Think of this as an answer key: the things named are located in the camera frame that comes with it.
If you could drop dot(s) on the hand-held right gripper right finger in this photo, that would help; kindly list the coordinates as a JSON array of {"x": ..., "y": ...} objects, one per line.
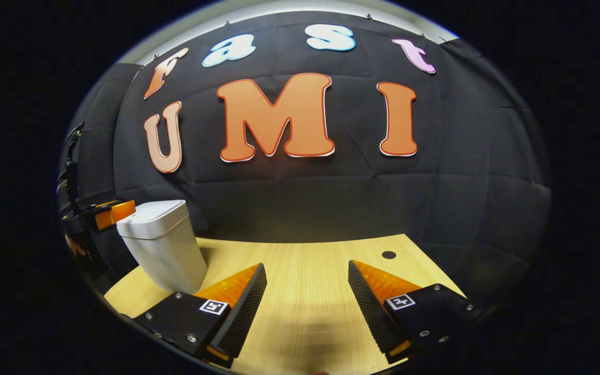
[{"x": 370, "y": 312}]

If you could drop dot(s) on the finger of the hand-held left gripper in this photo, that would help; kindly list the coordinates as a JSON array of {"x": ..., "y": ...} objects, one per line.
[{"x": 117, "y": 213}]

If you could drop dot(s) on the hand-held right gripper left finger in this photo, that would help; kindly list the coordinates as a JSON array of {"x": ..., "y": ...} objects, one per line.
[{"x": 237, "y": 317}]

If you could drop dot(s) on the white desktop garbage bin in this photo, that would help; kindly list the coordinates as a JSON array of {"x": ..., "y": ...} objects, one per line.
[{"x": 164, "y": 250}]

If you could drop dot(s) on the wooden desktop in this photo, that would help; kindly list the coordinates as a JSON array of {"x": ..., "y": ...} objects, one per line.
[{"x": 305, "y": 281}]

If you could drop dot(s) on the round black desk grommet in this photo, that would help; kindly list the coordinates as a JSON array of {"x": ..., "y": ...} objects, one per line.
[{"x": 389, "y": 255}]

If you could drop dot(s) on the black backdrop cloth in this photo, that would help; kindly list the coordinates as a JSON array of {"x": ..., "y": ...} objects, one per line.
[{"x": 305, "y": 203}]

